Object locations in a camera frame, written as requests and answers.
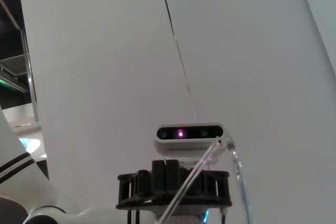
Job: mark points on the black head camera mount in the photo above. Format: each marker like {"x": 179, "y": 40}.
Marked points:
{"x": 147, "y": 190}

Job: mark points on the silver metal post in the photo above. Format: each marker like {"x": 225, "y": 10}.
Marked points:
{"x": 31, "y": 90}

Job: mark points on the grey ceiling grating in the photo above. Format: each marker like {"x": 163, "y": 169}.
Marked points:
{"x": 13, "y": 64}

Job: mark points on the white head depth camera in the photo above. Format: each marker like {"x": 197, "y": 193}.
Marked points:
{"x": 168, "y": 146}

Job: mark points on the clear white glasses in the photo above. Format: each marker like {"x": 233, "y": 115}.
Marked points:
{"x": 191, "y": 179}

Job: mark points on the white round table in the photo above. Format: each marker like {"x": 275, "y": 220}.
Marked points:
{"x": 30, "y": 145}

